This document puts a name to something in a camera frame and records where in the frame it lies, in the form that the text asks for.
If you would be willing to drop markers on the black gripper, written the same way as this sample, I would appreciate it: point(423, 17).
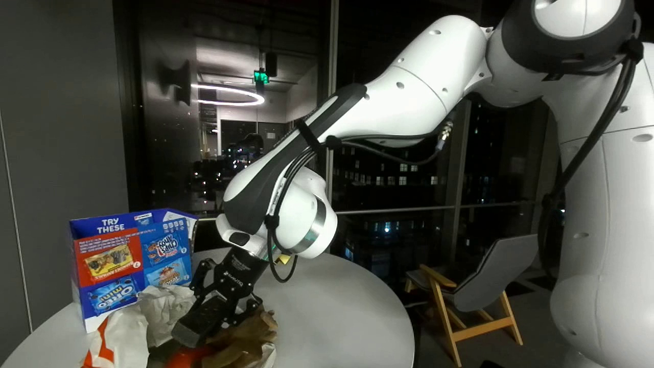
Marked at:
point(222, 292)

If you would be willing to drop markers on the brown toy horse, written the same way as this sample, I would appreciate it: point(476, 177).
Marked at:
point(245, 346)

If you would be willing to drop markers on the white orange plastic carrier bag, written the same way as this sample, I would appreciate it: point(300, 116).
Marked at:
point(126, 336)

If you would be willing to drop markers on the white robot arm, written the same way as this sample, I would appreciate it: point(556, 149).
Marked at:
point(537, 126)

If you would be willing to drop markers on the red round object in bag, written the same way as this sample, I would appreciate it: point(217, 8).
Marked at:
point(189, 359)

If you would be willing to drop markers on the white round table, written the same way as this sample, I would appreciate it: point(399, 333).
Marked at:
point(331, 313)

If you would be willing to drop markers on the blue snack pack box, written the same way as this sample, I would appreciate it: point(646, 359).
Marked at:
point(116, 256)

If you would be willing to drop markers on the wooden folding chair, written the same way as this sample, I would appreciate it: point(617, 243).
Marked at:
point(479, 304)

